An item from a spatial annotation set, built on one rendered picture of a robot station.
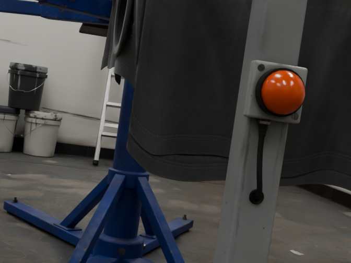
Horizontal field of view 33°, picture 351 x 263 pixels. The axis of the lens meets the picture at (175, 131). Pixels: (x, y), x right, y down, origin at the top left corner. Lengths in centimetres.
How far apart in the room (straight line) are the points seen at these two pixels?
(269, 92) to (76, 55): 496
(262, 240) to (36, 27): 497
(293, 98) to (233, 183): 10
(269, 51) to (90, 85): 492
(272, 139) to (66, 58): 493
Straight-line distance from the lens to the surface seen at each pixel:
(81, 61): 543
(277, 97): 50
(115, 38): 96
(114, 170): 213
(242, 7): 83
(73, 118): 544
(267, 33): 54
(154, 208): 206
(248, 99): 52
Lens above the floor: 63
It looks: 3 degrees down
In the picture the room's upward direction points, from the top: 8 degrees clockwise
